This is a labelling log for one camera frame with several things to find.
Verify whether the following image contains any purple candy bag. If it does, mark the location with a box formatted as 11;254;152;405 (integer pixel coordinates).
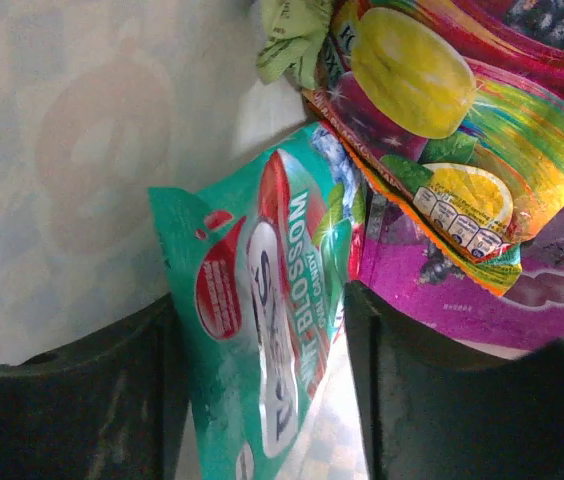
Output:
347;169;564;354

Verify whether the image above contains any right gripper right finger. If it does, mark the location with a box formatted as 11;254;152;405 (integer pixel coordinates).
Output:
344;281;564;480

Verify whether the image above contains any green crumpled wrapper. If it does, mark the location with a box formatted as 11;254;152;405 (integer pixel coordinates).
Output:
256;0;334;90

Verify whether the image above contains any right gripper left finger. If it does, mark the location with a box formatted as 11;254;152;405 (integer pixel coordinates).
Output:
0;296;188;479

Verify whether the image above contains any teal mint candy bag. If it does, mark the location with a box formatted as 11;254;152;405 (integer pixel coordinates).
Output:
148;121;366;479

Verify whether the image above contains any checkered paper bag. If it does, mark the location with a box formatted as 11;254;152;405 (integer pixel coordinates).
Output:
0;1;367;479

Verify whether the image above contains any colourful fruit candy bag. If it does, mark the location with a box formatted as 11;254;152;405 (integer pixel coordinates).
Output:
307;1;564;295

